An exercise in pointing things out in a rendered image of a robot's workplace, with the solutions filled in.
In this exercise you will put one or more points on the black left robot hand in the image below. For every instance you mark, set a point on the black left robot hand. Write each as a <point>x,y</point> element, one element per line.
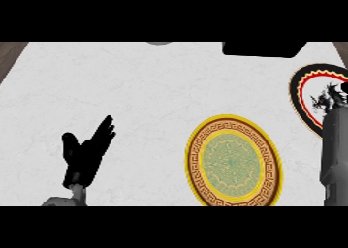
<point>85,155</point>

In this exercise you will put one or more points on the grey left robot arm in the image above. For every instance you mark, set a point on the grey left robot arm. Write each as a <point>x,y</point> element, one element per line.
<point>71,198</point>

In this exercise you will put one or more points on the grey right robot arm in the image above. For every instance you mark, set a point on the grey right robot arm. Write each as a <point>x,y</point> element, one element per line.
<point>341,155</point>

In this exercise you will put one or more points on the black red white plate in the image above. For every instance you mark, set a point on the black red white plate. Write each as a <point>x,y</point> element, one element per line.
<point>307,82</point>

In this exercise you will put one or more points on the yellow green patterned plate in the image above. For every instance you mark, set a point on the yellow green patterned plate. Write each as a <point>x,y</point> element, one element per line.
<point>233,161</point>

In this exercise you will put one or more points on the black appliance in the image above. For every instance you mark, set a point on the black appliance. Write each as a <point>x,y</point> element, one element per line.
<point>262,48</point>

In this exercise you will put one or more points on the grey round object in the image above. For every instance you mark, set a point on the grey round object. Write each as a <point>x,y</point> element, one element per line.
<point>157,43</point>

